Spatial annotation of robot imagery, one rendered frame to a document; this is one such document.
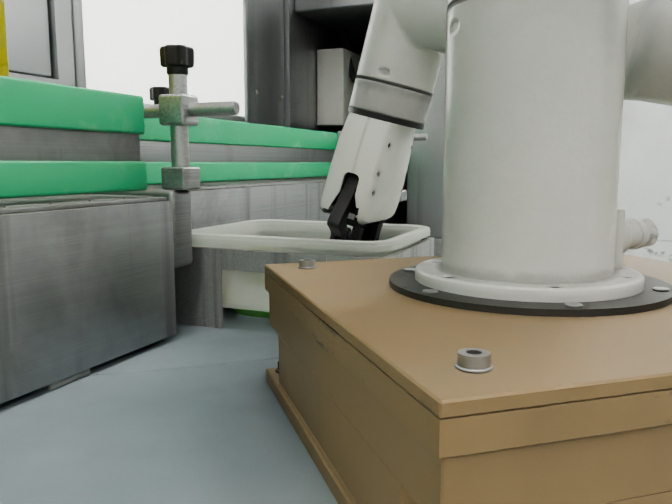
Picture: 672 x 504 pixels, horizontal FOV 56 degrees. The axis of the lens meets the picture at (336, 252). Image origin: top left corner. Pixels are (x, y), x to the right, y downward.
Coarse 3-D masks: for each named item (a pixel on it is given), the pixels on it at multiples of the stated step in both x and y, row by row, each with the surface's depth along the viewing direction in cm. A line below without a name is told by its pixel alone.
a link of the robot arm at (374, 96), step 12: (360, 84) 59; (372, 84) 57; (384, 84) 57; (360, 96) 58; (372, 96) 58; (384, 96) 57; (396, 96) 57; (408, 96) 57; (420, 96) 58; (360, 108) 58; (372, 108) 58; (384, 108) 57; (396, 108) 57; (408, 108) 58; (420, 108) 58; (408, 120) 58; (420, 120) 59
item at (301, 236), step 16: (224, 224) 70; (240, 224) 72; (256, 224) 75; (272, 224) 76; (288, 224) 75; (304, 224) 74; (320, 224) 73; (384, 224) 71; (400, 224) 70; (192, 240) 61; (208, 240) 60; (224, 240) 60; (240, 240) 59; (256, 240) 58; (272, 240) 58; (288, 240) 57; (304, 240) 57; (320, 240) 56; (336, 240) 56; (352, 240) 55; (384, 240) 55; (400, 240) 57; (416, 240) 62; (368, 256) 56; (384, 256) 56
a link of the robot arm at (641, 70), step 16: (656, 0) 46; (640, 16) 49; (656, 16) 45; (640, 32) 47; (656, 32) 44; (640, 48) 46; (656, 48) 45; (640, 64) 46; (656, 64) 45; (640, 80) 47; (656, 80) 46; (624, 96) 51; (640, 96) 48; (656, 96) 47
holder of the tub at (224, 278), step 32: (224, 256) 60; (256, 256) 59; (288, 256) 57; (320, 256) 56; (352, 256) 55; (416, 256) 63; (192, 288) 62; (224, 288) 61; (256, 288) 59; (192, 320) 62; (224, 320) 61; (256, 320) 60
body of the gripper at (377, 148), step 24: (360, 120) 57; (384, 120) 58; (360, 144) 57; (384, 144) 57; (408, 144) 62; (336, 168) 58; (360, 168) 58; (384, 168) 58; (336, 192) 59; (360, 192) 58; (384, 192) 60; (360, 216) 58; (384, 216) 64
